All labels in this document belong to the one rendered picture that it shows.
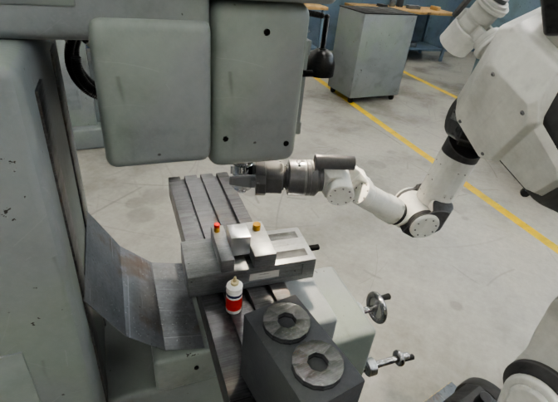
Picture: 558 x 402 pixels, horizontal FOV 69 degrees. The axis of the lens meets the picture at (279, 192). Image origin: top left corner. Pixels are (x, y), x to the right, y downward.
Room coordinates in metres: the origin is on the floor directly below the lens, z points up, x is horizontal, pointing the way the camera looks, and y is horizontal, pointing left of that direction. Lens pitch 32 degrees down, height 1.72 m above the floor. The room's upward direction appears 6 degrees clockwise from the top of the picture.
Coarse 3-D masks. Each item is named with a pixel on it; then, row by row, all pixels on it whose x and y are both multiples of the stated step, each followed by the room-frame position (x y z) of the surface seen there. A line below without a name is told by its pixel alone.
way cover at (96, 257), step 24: (96, 240) 0.78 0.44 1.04; (96, 264) 0.69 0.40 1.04; (120, 264) 0.80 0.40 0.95; (144, 264) 0.87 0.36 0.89; (168, 264) 0.92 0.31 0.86; (96, 288) 0.62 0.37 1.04; (120, 288) 0.71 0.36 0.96; (144, 288) 0.77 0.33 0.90; (168, 288) 0.82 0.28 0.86; (120, 312) 0.63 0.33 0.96; (144, 312) 0.69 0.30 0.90; (168, 312) 0.73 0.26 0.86; (192, 312) 0.75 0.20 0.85; (144, 336) 0.61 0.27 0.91; (168, 336) 0.65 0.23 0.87; (192, 336) 0.67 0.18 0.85
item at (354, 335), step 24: (336, 288) 1.03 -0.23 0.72; (336, 312) 0.93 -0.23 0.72; (360, 312) 0.94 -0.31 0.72; (120, 336) 0.75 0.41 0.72; (336, 336) 0.83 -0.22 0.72; (360, 336) 0.85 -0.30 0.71; (120, 360) 0.67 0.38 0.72; (144, 360) 0.68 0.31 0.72; (360, 360) 0.86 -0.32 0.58; (120, 384) 0.61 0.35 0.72; (144, 384) 0.62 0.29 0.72; (192, 384) 0.64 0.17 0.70; (216, 384) 0.66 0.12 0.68
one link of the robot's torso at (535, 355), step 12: (552, 312) 0.54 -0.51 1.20; (540, 324) 0.55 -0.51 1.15; (552, 324) 0.54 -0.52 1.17; (540, 336) 0.54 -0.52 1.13; (552, 336) 0.53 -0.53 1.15; (528, 348) 0.54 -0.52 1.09; (540, 348) 0.53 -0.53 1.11; (552, 348) 0.52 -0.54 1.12; (516, 360) 0.54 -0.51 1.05; (528, 360) 0.53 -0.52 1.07; (540, 360) 0.52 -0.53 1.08; (552, 360) 0.51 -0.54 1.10; (504, 372) 0.55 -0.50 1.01; (516, 372) 0.52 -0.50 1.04; (528, 372) 0.51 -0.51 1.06; (540, 372) 0.50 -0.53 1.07; (552, 372) 0.50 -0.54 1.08; (552, 384) 0.48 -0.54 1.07
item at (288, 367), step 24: (264, 312) 0.55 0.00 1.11; (288, 312) 0.54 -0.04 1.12; (264, 336) 0.49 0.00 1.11; (288, 336) 0.49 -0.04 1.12; (312, 336) 0.50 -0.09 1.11; (264, 360) 0.47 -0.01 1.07; (288, 360) 0.45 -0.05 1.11; (312, 360) 0.45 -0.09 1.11; (336, 360) 0.45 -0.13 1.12; (264, 384) 0.46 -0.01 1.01; (288, 384) 0.41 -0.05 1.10; (312, 384) 0.40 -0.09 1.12; (336, 384) 0.41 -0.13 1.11; (360, 384) 0.42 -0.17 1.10
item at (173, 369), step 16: (288, 288) 0.89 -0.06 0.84; (304, 288) 0.90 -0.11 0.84; (304, 304) 0.83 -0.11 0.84; (320, 304) 0.84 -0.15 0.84; (320, 320) 0.78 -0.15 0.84; (336, 320) 0.79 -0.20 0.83; (160, 352) 0.63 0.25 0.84; (176, 352) 0.63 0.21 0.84; (192, 352) 0.64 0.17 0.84; (208, 352) 0.65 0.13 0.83; (160, 368) 0.60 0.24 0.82; (176, 368) 0.61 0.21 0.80; (192, 368) 0.63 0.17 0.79; (208, 368) 0.64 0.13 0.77; (160, 384) 0.60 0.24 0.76; (176, 384) 0.61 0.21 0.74
